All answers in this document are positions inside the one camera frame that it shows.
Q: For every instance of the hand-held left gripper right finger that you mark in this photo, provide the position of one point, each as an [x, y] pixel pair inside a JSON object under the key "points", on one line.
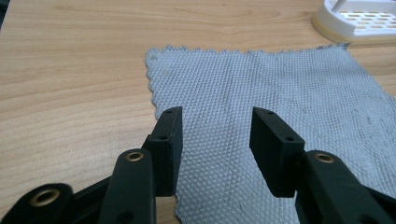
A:
{"points": [[274, 149]]}

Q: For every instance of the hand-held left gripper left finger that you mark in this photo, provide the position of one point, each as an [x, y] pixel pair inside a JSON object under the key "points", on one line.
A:
{"points": [[166, 149]]}

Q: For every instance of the grey textured cleaning cloth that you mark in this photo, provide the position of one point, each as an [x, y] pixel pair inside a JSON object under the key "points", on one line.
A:
{"points": [[249, 102]]}

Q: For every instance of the white plastic drain rack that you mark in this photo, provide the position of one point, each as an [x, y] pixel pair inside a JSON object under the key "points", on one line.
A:
{"points": [[358, 21]]}

